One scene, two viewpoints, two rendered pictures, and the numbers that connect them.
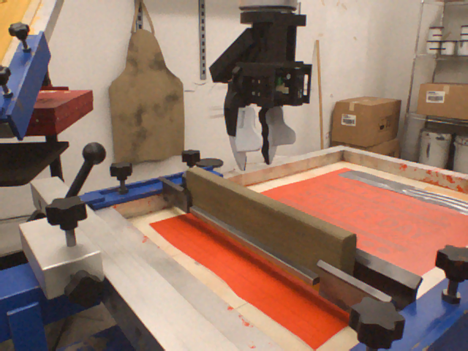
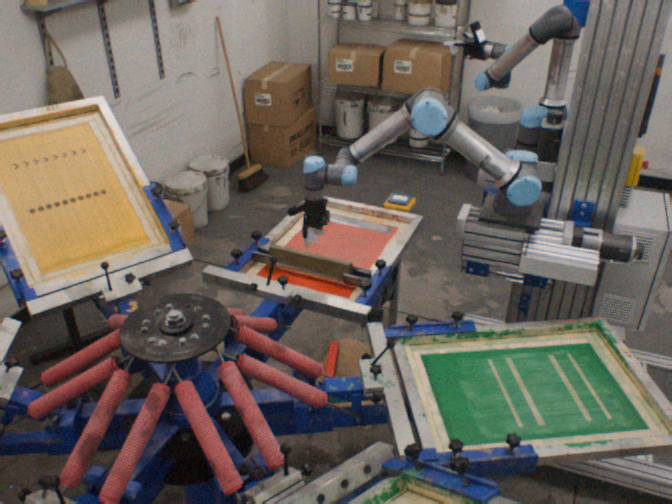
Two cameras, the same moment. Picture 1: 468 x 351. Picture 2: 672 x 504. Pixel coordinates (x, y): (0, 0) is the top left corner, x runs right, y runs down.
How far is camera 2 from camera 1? 196 cm
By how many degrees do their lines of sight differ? 30
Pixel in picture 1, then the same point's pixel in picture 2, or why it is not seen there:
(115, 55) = (34, 101)
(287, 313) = (335, 291)
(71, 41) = not seen: outside the picture
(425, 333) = (375, 285)
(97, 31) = (13, 81)
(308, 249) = (337, 270)
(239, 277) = (313, 285)
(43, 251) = (279, 293)
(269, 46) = (317, 210)
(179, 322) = (323, 298)
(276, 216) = (323, 261)
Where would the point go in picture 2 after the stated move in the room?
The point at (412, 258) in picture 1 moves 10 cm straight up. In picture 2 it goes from (366, 261) to (366, 240)
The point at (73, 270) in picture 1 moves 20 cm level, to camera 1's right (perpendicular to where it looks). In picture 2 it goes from (290, 295) to (339, 280)
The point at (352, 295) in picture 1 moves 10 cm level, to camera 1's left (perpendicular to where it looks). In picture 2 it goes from (355, 280) to (332, 287)
